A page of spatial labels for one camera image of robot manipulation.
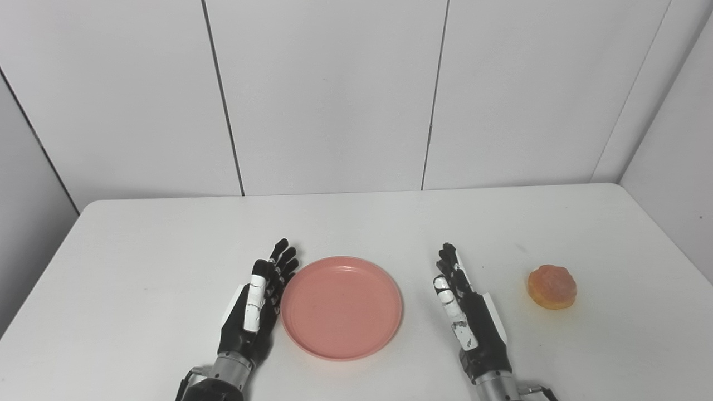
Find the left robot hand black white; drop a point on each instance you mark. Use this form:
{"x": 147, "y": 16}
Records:
{"x": 253, "y": 312}

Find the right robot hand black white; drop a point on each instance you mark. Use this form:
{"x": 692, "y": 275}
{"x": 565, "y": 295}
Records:
{"x": 473, "y": 323}

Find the orange cream puff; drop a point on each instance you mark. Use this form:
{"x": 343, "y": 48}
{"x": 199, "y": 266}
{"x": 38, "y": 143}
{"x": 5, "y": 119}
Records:
{"x": 552, "y": 286}

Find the pink round plate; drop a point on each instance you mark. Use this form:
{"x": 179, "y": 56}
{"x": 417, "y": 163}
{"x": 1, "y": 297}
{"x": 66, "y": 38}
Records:
{"x": 341, "y": 307}

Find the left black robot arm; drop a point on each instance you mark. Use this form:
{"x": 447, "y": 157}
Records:
{"x": 220, "y": 381}

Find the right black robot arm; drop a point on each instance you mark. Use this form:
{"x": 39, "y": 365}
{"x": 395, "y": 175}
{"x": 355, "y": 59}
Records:
{"x": 496, "y": 387}

